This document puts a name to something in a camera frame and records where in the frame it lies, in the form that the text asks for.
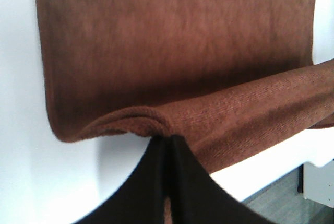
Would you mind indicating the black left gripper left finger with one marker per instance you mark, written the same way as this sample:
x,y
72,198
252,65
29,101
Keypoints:
x,y
140,199

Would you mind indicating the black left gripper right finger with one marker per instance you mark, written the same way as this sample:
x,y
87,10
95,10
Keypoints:
x,y
196,197

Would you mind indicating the brown towel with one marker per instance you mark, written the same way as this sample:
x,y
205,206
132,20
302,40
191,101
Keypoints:
x,y
234,77

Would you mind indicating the white cabinet under table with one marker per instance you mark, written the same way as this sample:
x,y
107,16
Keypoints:
x,y
316,183

